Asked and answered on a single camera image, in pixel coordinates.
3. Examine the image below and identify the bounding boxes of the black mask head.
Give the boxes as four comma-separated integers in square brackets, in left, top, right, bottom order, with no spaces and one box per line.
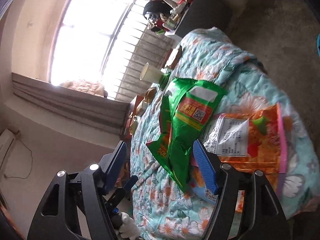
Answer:
[143,0,172,20]

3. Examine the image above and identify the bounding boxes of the green snack bag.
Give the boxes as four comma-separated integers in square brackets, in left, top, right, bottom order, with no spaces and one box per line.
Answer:
[146,78,227,192]

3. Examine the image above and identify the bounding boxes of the white paper cup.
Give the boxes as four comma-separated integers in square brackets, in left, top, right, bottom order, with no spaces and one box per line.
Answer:
[139,62,164,84]

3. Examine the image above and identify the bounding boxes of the white gloved left hand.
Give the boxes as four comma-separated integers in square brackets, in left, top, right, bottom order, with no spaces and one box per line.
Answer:
[118,212,140,240]

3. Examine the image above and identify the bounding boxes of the floral blue quilt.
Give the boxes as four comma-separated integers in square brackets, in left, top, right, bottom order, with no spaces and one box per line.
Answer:
[130,28,319,239]

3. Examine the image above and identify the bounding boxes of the window balcony railing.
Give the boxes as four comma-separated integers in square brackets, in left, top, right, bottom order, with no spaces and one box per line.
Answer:
[100,0,176,100]

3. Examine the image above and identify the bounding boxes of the orange noodle snack bag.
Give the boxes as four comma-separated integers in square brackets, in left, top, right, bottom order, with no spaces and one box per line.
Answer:
[200,104,287,174]

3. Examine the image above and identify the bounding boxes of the grey side cabinet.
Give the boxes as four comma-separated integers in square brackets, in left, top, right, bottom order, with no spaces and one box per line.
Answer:
[171,0,232,39]

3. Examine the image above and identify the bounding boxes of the grey curtain left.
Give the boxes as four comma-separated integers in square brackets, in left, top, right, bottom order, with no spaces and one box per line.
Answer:
[11,73,130,135]

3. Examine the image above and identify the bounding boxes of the red thermos bottle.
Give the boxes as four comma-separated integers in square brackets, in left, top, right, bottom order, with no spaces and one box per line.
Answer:
[150,23,167,33]

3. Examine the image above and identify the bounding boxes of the blue cookie snack bag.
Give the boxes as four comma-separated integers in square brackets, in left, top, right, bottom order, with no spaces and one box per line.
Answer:
[190,180,217,205]

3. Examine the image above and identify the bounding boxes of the white air conditioner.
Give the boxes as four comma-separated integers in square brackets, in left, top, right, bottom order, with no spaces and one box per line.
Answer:
[0,129,16,168]

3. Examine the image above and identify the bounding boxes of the blue plastic waste basket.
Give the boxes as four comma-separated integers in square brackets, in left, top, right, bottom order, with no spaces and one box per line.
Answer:
[316,34,320,57]

